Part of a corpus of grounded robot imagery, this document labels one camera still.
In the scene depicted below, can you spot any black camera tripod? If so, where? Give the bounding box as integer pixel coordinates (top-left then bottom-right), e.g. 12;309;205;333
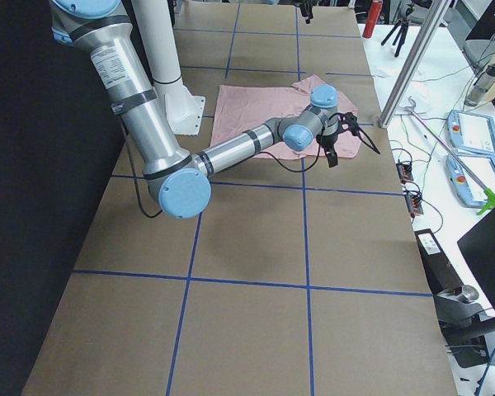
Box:
380;17;409;58

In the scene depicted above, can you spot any teach pendant tablet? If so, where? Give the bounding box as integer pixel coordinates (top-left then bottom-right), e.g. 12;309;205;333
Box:
447;110;495;157
445;153;495;208

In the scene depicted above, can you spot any clear water bottle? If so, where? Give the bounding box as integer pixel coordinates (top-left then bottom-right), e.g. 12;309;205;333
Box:
464;64;495;107

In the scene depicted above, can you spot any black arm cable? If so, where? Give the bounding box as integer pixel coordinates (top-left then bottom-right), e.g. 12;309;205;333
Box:
123;123;166;219

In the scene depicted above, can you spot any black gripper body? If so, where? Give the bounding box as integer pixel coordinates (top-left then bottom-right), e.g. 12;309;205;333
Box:
323;112;358;145
299;0;314;15

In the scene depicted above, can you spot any lower teach pendant tablet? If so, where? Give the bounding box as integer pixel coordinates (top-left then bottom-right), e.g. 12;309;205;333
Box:
445;153;495;208

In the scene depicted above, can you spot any pink Snoopy t-shirt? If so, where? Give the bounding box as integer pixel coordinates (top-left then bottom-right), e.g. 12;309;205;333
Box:
210;74;361;160

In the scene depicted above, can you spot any black monitor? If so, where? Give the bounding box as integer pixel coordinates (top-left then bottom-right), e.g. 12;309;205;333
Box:
457;209;495;309

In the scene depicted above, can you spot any upper teach pendant tablet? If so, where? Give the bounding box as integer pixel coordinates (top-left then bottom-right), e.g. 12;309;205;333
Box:
447;110;495;157

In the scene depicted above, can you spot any red bottle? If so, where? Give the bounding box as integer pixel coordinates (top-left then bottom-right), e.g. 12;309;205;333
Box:
362;0;383;39

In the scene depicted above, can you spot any black box with label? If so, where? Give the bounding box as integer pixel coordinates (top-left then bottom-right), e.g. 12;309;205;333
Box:
415;229;464;299

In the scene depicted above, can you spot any upper orange terminal block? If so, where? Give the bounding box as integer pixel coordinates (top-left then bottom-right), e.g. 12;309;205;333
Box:
396;162;414;184

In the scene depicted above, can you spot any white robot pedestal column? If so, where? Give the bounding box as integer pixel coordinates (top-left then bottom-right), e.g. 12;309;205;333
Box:
132;0;205;136

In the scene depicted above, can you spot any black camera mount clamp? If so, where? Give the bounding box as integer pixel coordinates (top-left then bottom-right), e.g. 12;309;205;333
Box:
433;285;495;369

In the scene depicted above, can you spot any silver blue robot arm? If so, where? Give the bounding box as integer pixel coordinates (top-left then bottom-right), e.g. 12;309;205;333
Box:
49;1;374;219

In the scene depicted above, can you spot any aluminium frame post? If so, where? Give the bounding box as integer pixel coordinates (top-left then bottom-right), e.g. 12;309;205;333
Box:
379;0;450;128

